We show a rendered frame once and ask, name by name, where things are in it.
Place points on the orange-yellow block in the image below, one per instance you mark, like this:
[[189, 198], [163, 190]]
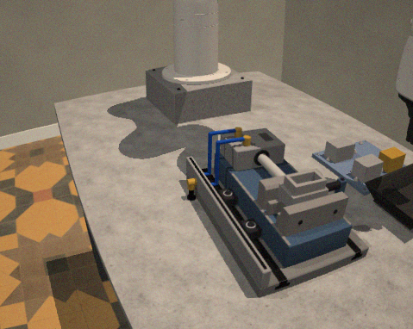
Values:
[[393, 159]]

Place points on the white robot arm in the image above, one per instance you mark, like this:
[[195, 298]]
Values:
[[195, 38]]

